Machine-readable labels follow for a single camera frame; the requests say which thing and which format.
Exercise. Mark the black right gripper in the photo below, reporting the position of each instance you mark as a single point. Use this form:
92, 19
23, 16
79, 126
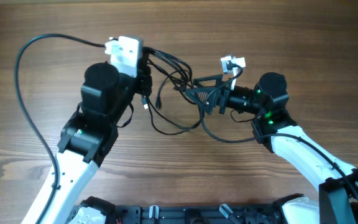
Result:
203, 88

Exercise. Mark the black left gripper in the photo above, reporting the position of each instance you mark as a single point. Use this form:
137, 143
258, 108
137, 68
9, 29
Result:
143, 78

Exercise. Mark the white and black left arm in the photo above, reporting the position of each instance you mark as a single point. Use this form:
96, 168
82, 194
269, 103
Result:
88, 136

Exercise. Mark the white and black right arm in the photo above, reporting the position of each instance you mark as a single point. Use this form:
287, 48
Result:
335, 180

